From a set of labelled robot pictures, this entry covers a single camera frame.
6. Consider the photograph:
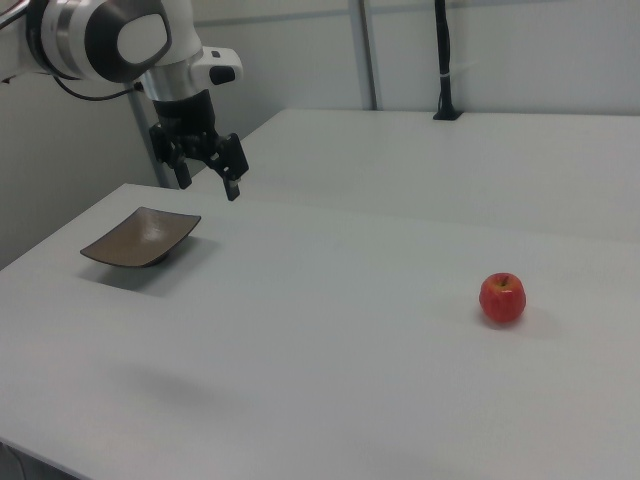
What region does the brown square ceramic plate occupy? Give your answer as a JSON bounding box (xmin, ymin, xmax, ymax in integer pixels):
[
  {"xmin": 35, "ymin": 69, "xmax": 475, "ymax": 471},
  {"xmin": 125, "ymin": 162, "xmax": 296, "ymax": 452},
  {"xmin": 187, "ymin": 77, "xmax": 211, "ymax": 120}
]
[{"xmin": 79, "ymin": 206, "xmax": 202, "ymax": 269}]

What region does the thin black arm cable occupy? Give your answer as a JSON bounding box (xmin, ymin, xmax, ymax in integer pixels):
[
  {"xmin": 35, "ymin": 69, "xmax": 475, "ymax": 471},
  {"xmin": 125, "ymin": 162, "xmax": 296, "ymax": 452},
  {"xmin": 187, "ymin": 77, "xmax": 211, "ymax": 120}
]
[{"xmin": 52, "ymin": 74, "xmax": 144, "ymax": 100}]

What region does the red apple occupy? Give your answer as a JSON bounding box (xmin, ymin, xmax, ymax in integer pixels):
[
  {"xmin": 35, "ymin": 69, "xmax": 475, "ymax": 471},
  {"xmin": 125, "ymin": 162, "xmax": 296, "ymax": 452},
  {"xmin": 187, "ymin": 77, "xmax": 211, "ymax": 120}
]
[{"xmin": 478, "ymin": 272, "xmax": 528, "ymax": 325}]

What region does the black pole with base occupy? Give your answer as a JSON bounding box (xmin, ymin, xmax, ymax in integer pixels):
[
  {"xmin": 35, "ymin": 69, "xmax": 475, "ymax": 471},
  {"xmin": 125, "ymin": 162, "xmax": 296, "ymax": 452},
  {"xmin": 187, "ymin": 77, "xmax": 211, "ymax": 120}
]
[{"xmin": 432, "ymin": 0, "xmax": 464, "ymax": 122}]

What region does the grey metal frame post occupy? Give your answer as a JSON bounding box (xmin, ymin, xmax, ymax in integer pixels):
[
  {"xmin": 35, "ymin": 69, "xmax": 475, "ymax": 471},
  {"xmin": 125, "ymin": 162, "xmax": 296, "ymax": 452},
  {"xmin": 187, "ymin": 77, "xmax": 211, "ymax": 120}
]
[
  {"xmin": 130, "ymin": 91, "xmax": 177, "ymax": 189},
  {"xmin": 348, "ymin": 0, "xmax": 379, "ymax": 111}
]

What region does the white cable tie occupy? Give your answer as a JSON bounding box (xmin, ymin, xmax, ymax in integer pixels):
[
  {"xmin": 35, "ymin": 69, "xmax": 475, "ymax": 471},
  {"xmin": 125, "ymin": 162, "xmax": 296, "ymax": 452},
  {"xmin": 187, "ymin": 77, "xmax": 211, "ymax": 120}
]
[{"xmin": 438, "ymin": 60, "xmax": 476, "ymax": 80}]

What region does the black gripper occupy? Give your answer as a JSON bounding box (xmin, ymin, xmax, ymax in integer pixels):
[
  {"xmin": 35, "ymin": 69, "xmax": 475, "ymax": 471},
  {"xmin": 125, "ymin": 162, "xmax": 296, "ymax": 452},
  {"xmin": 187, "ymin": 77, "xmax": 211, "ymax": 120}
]
[{"xmin": 148, "ymin": 90, "xmax": 250, "ymax": 202}]

